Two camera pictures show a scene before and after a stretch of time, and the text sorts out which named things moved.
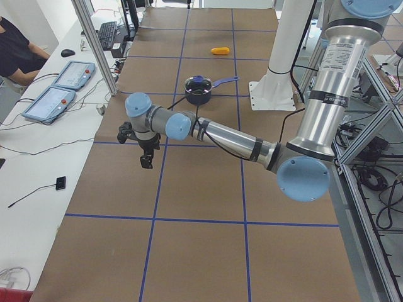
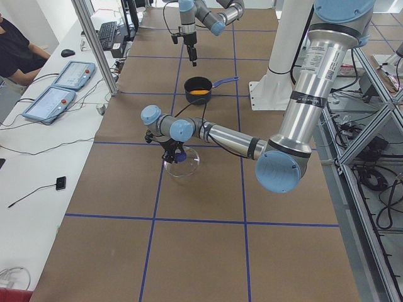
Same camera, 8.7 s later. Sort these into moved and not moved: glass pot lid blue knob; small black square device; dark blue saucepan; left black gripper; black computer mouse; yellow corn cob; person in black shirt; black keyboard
Moved: glass pot lid blue knob; left black gripper; yellow corn cob
Not moved: black computer mouse; black keyboard; small black square device; person in black shirt; dark blue saucepan
